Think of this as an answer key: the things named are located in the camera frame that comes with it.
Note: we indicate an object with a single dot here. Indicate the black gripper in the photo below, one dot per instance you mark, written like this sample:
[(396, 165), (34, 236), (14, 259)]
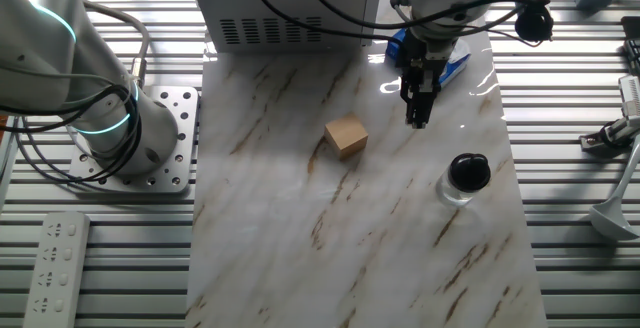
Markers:
[(412, 55)]

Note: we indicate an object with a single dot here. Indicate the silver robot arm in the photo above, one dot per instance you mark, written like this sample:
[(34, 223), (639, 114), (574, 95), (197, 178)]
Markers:
[(50, 43)]

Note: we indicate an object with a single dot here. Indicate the blue tissue pack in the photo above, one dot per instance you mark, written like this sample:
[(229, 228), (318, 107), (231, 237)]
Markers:
[(452, 70)]

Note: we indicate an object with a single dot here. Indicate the wooden block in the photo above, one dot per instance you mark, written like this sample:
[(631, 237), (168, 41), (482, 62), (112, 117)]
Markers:
[(345, 135)]

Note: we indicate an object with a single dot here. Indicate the metal clamp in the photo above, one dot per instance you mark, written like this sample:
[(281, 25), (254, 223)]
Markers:
[(592, 142)]

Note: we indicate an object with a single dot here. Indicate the black keyboard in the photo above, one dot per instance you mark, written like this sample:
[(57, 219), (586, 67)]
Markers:
[(634, 53)]

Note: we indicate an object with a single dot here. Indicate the white power strip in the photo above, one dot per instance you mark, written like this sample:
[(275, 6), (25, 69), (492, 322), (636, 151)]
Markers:
[(55, 268)]

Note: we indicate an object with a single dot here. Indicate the silver depth camera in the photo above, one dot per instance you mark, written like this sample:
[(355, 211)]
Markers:
[(631, 93)]

